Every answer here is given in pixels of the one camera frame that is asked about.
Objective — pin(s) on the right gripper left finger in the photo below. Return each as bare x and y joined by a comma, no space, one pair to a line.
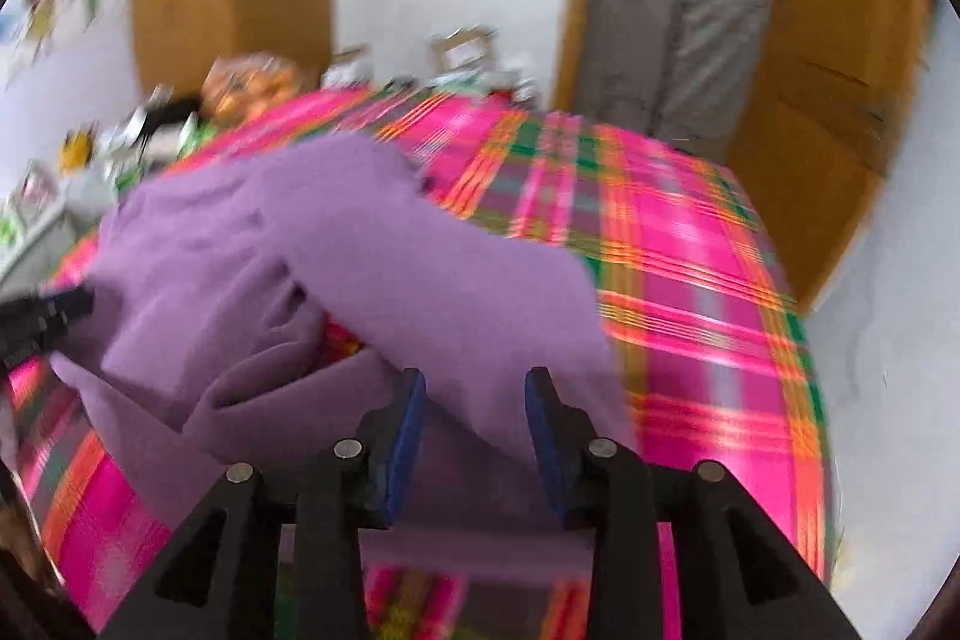
217,576

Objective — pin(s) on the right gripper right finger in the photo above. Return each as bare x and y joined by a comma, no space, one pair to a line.
738,575

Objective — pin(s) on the purple fleece garment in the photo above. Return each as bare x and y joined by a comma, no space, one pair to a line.
254,310

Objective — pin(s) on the yellow bag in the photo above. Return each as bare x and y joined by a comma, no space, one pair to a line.
77,150

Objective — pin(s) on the black cloth on table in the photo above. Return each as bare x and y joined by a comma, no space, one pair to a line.
173,112

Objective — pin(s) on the bag of oranges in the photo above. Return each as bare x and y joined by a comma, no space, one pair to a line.
241,88

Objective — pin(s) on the small white box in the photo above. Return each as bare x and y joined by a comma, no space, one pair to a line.
349,68

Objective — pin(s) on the open cardboard box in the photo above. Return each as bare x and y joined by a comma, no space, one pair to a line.
464,49

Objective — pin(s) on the wooden door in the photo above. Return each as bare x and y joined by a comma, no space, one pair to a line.
831,98

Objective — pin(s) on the cartoon wall sticker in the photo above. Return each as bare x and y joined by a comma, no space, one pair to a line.
31,30

